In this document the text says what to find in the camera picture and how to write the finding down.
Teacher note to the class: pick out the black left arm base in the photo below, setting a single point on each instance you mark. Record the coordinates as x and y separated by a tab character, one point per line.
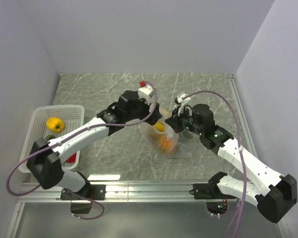
82	202

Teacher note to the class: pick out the aluminium mounting rail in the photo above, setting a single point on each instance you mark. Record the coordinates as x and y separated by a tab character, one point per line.
133	191

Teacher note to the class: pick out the dark grape bunch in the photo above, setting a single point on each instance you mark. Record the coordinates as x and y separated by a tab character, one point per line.
49	137

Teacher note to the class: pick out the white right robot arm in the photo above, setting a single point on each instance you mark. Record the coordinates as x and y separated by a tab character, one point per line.
271	192

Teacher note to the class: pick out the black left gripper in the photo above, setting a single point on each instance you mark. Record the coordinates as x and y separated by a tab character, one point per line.
147	107

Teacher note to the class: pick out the yellow bell pepper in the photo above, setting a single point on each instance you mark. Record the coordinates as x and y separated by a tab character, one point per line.
55	124

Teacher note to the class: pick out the yellow lemon in bag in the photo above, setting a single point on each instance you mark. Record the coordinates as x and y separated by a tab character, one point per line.
159	126

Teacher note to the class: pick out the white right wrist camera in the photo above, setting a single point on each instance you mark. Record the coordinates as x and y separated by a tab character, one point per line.
182	100

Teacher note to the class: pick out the aluminium side rail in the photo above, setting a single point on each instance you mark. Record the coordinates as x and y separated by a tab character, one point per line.
240	112

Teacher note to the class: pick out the clear plastic bag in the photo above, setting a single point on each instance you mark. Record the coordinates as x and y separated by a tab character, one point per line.
187	142

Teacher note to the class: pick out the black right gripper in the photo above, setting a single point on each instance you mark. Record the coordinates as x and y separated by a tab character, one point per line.
175	120

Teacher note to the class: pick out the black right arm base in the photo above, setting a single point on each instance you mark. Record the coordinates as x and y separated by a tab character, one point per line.
217	203

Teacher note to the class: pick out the white plastic basket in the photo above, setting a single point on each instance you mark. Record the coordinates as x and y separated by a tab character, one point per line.
71	115

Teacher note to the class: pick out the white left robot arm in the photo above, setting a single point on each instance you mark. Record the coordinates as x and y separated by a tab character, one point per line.
46	159

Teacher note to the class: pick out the red pepper in basket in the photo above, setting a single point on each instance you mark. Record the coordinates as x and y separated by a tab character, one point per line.
72	158

